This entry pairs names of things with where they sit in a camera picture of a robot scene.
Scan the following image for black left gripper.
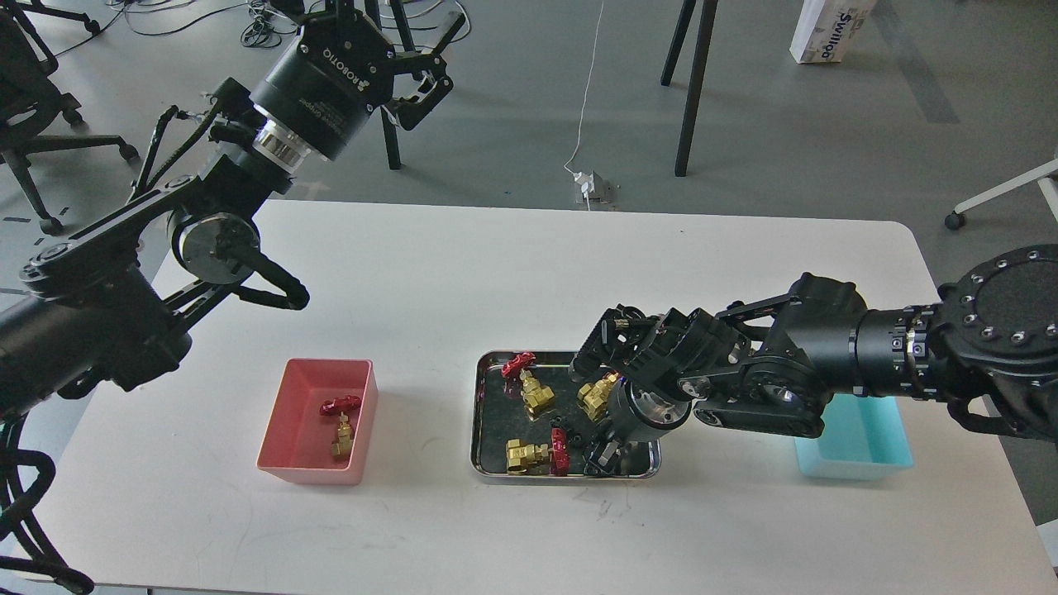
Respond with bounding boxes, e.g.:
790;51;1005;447
248;12;467;163

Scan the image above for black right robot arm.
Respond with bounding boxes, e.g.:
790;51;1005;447
568;244;1057;475

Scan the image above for pink plastic box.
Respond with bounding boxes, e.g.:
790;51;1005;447
256;358;379;485

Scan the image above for light blue plastic box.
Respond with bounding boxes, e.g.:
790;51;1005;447
794;394;914;481

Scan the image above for white power adapter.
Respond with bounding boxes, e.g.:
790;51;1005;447
572;172;616;210

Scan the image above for black office chair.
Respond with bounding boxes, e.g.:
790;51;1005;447
1;1;139;235

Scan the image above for white chair base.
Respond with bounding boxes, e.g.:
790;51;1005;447
942;157;1057;231

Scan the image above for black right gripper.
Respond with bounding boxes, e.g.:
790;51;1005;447
584;379;691;477

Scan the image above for white cable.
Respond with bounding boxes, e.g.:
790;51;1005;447
565;0;608;176

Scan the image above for tangled floor cables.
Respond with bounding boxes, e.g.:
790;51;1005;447
99;0;474;49

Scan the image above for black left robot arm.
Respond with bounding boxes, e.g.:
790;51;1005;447
2;1;469;594

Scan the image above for metal tray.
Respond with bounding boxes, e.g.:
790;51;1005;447
469;350;661;485

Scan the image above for white cardboard box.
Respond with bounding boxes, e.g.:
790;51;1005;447
789;1;876;64

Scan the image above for brass valve red handle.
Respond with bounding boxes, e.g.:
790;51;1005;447
505;428;571;477
577;373;620;422
320;394;363;459
500;351;557;418

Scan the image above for black tripod legs right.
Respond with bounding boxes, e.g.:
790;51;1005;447
659;1;719;178

